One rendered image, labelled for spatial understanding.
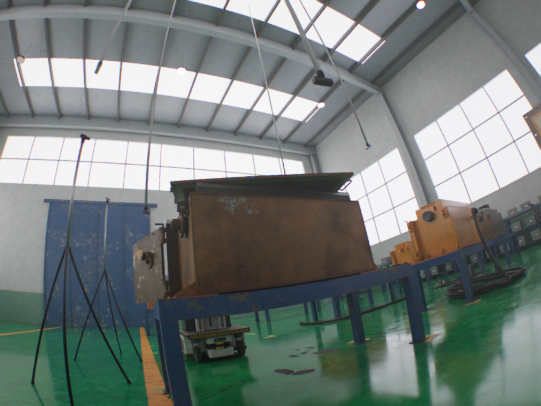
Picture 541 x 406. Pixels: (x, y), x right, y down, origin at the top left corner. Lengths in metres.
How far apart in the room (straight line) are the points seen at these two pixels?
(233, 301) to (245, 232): 0.47
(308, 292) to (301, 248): 0.37
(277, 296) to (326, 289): 0.31
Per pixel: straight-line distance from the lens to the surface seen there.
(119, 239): 10.85
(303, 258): 1.70
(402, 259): 7.66
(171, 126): 13.24
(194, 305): 1.22
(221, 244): 1.49
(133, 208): 11.25
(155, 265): 2.15
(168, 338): 1.21
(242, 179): 1.70
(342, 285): 1.61
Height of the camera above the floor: 0.58
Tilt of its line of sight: 21 degrees up
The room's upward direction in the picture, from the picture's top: 9 degrees counter-clockwise
